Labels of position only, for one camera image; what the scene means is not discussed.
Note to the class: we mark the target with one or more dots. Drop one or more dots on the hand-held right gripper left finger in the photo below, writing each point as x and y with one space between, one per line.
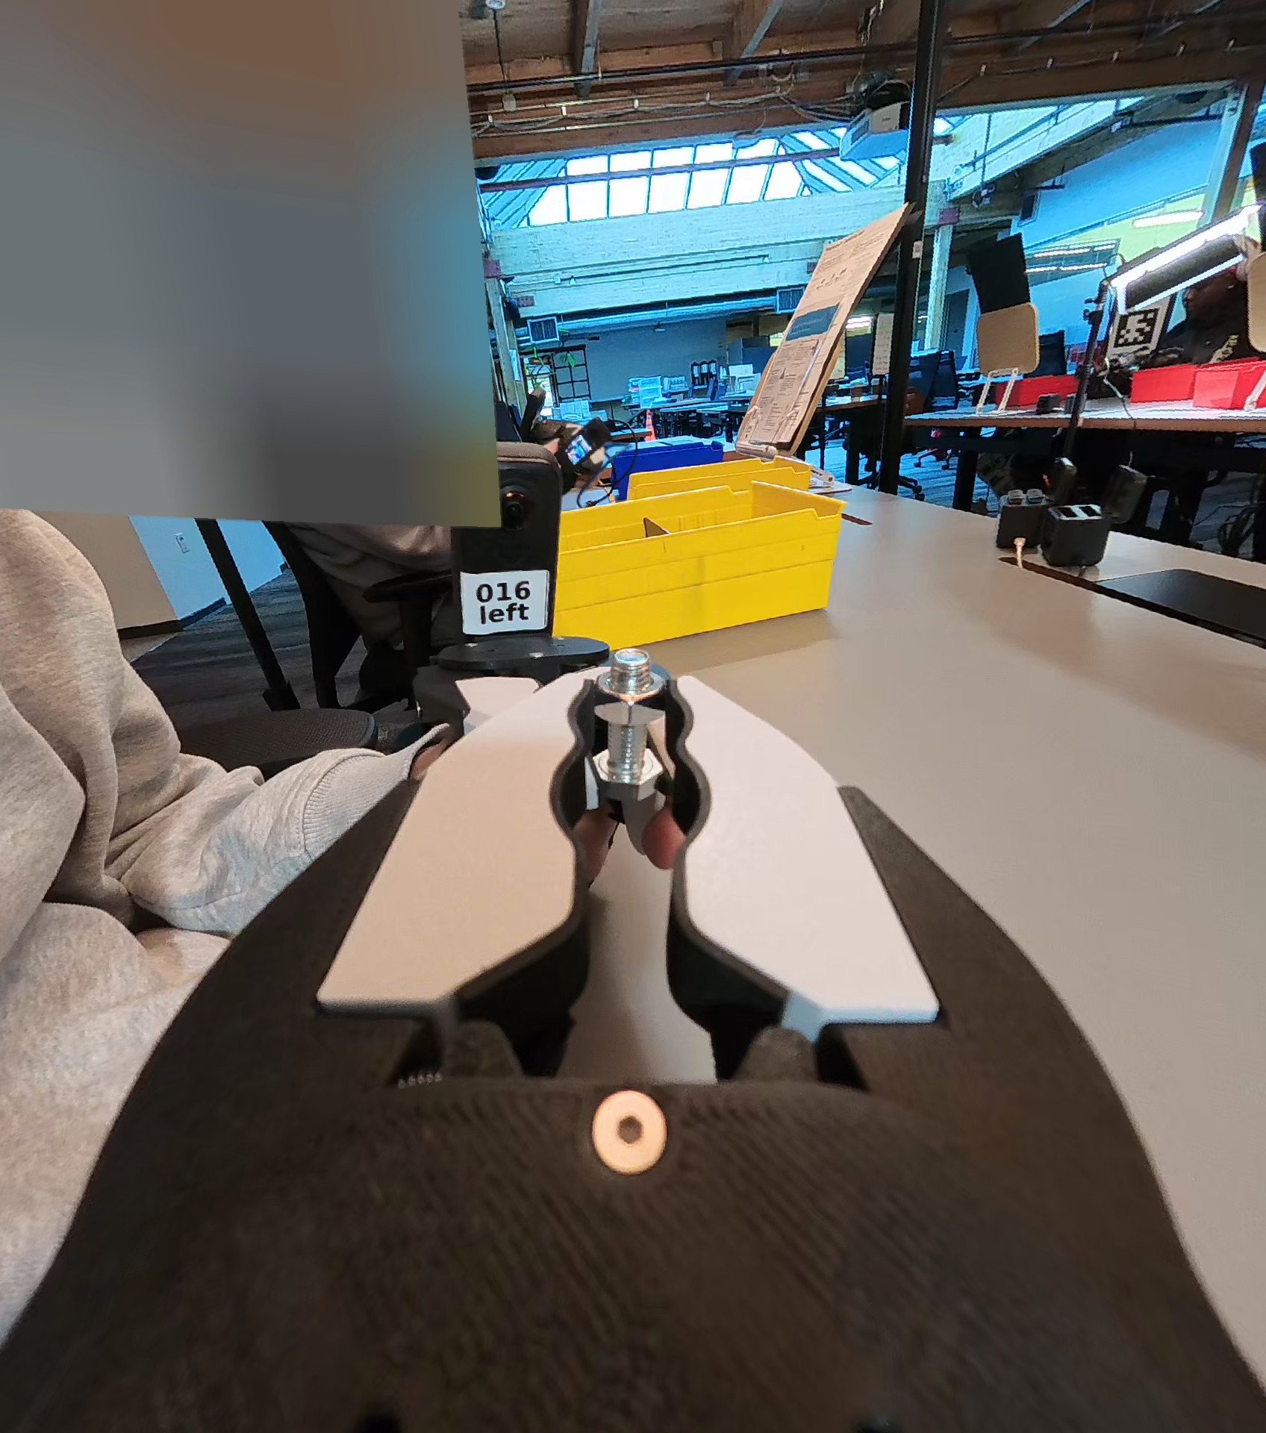
455 873

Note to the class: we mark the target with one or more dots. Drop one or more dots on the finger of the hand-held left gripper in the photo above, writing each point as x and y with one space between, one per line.
494 696

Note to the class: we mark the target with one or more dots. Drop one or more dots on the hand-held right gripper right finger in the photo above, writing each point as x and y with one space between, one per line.
801 896

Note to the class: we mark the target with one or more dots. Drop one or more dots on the silver bolt with nut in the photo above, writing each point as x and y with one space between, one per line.
629 727

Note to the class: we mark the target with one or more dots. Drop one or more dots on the large yellow plastic bin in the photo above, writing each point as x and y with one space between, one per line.
689 560

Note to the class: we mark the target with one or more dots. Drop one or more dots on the person's left forearm grey sleeve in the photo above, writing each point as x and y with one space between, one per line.
286 817

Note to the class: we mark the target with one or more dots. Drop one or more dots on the person's left hand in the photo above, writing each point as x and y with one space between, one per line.
658 839

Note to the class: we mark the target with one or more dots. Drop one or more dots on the blue plastic bin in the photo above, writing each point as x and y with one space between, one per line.
662 461

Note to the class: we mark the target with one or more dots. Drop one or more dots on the black office chair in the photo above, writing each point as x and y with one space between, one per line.
343 627

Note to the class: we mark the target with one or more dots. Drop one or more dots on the black table leg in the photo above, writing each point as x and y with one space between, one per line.
247 615

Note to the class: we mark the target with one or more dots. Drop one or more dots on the cardboard sign board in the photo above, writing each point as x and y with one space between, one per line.
823 336

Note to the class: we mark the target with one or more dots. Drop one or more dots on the black battery charger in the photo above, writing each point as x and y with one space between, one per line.
1059 525

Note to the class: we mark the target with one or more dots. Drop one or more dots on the black steel pillar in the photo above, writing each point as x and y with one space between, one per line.
918 224

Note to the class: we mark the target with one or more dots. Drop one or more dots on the white ceiling projector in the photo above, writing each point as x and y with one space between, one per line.
877 131

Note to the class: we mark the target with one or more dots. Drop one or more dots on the red plastic bin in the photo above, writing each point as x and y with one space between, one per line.
1043 390
1238 382

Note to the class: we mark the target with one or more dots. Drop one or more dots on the black white marker tag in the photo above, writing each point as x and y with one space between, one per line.
1137 331

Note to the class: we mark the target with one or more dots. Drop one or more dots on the white light bar lamp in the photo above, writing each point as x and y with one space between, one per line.
1182 257

